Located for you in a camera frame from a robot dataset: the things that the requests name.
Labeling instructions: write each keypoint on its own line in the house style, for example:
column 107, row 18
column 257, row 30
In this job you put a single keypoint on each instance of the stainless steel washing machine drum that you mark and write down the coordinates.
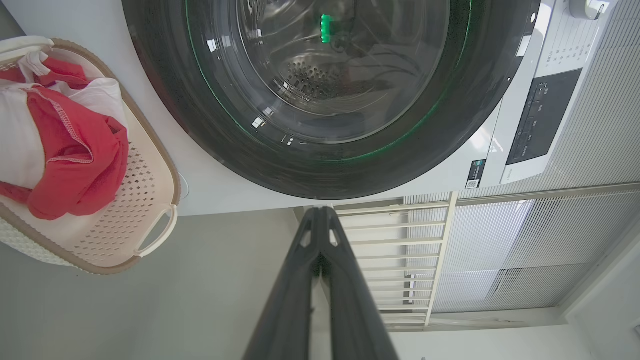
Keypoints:
column 320, row 80

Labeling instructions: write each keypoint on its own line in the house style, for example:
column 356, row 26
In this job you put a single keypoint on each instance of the dark QR code sticker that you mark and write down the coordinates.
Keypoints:
column 475, row 174

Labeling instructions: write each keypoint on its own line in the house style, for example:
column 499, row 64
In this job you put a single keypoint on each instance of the white metal railing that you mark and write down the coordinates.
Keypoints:
column 443, row 250

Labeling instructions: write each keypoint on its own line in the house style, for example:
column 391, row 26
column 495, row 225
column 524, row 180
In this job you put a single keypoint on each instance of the white front-load washing machine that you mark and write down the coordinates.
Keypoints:
column 215, row 195

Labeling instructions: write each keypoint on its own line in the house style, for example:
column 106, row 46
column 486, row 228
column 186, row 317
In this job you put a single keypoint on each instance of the black washing machine control panel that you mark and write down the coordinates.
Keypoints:
column 545, row 117

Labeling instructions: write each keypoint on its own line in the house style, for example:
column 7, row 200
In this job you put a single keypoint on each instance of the red and white garment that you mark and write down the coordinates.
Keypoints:
column 75, row 170

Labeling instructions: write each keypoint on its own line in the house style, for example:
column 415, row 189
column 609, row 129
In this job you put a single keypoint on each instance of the black round glass washer door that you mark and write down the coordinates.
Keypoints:
column 350, row 170

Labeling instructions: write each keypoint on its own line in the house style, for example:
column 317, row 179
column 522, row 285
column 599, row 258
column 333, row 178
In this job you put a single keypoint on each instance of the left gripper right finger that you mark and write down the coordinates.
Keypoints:
column 355, row 310

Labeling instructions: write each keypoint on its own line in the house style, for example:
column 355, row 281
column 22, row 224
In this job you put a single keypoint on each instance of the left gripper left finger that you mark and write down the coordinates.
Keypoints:
column 290, row 310

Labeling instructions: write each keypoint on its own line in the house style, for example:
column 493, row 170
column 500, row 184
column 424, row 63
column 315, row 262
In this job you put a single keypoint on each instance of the white washing machine control knob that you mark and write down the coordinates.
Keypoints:
column 590, row 7

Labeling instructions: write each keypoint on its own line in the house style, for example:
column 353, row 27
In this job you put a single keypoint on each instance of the round white filter cover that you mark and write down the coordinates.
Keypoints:
column 183, row 186

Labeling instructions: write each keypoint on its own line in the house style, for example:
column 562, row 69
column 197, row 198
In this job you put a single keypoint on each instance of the cream laundry basket brown rim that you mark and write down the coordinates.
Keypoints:
column 130, row 210

